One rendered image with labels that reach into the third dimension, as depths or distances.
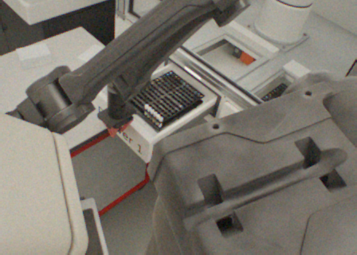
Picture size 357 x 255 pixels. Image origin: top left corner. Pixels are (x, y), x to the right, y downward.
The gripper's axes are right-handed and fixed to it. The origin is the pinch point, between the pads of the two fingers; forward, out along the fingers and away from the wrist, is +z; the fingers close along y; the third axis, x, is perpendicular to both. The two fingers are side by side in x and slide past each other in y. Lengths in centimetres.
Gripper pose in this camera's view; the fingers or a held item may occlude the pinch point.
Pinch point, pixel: (116, 131)
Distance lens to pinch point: 108.2
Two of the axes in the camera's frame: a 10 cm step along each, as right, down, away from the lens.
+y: 7.1, -4.6, 5.4
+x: -6.9, -6.0, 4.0
